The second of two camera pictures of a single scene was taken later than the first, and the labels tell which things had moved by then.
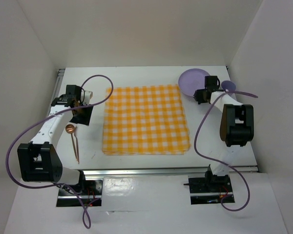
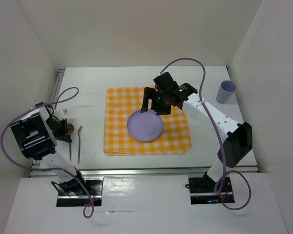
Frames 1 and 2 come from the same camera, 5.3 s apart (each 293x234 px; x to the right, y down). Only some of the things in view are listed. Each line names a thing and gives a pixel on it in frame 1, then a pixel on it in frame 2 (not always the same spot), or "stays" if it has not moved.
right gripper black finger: [200, 95] → [149, 94]
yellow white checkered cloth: [145, 120] stays
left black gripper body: [80, 105] → [58, 127]
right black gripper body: [199, 96] → [161, 105]
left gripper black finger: [82, 116] → [66, 138]
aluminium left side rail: [56, 91] stays
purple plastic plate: [192, 79] → [145, 126]
